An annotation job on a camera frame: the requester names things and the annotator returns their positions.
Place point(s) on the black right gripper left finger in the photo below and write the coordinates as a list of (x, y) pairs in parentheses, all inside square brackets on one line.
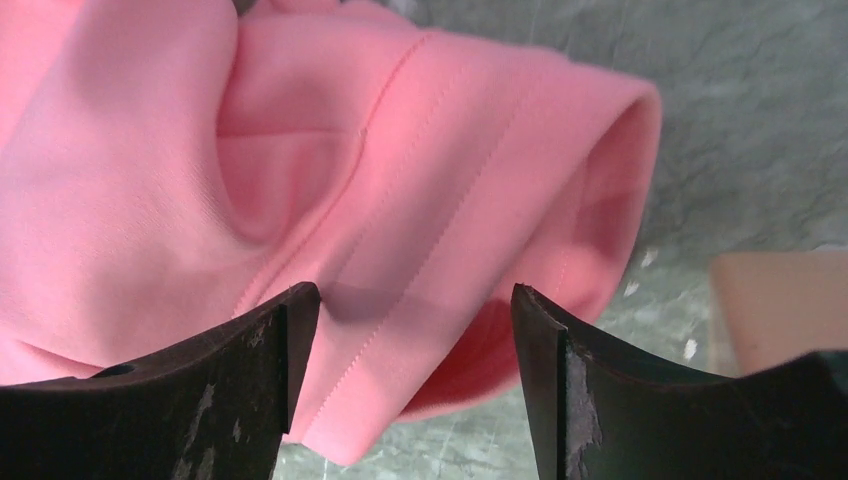
[(214, 406)]

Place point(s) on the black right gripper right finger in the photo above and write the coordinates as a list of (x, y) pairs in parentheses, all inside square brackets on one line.
[(601, 408)]

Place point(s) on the pink zip-up jacket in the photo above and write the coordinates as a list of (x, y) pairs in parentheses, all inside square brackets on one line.
[(169, 165)]

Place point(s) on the orange plastic desk organizer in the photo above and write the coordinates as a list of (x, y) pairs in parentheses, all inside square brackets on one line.
[(770, 307)]

